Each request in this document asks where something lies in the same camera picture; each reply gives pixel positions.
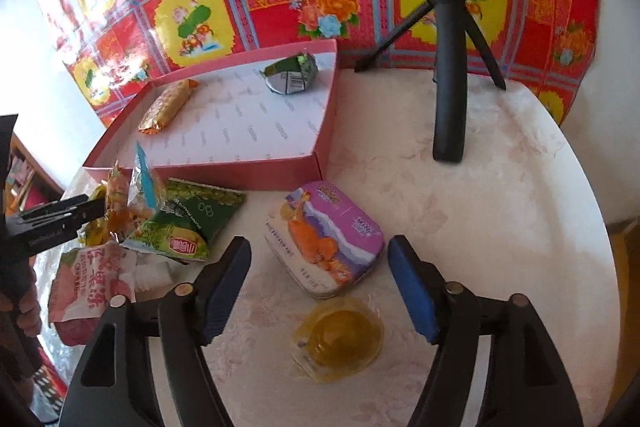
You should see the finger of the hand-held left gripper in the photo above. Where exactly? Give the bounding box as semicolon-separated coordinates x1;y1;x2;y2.
7;196;107;236

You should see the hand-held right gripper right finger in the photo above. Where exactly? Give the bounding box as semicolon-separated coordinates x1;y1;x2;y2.
387;234;586;427

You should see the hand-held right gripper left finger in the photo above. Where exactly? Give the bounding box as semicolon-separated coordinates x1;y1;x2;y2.
57;236;252;427

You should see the large green snack packet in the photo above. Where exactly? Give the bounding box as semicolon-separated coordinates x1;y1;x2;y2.
122;178;247;264

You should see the yellow jelly cup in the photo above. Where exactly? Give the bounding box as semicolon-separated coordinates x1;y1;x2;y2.
292;297;385;380

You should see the triangular blue clear packet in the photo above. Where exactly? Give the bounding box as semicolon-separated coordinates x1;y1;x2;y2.
129;142;168;230

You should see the purple chicken snack pack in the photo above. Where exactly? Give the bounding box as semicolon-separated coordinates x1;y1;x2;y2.
263;181;386;299

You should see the pink cardboard box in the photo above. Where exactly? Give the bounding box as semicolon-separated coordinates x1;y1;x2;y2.
82;39;341;192

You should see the person's left hand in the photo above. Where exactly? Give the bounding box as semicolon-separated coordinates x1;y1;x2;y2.
14;279;43;354

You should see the wooden bookshelf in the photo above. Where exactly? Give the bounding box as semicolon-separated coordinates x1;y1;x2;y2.
0;132;66;218

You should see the pink white snack bag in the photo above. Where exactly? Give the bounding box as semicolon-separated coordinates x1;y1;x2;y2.
47;243;172;344

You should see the orange biscuit packet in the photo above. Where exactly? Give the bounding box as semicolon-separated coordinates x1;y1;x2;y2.
138;79;199;135

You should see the black tripod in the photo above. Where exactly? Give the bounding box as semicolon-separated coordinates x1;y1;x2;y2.
354;0;507;164

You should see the green foil snack packet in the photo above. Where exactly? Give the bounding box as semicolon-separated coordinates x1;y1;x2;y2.
260;52;320;96

